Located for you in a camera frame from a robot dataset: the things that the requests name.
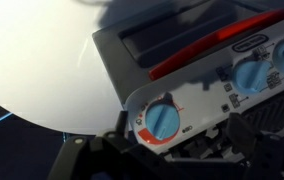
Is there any white round pedestal table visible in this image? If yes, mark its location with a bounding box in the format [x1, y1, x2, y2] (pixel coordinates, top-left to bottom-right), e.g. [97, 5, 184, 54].
[0, 0, 143, 134]

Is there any red oven door handle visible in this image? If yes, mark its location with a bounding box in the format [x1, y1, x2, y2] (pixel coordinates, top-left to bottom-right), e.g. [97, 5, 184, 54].
[148, 8, 284, 81]

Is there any grey toy oven stove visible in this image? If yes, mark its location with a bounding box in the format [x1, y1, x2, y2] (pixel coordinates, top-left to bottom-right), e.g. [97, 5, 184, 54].
[93, 0, 284, 158]

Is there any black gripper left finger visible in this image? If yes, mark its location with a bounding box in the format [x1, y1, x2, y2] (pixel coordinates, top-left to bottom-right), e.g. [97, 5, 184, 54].
[115, 111, 128, 137]

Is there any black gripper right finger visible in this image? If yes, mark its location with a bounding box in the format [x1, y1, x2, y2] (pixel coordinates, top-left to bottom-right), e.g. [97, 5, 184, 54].
[226, 113, 259, 157]

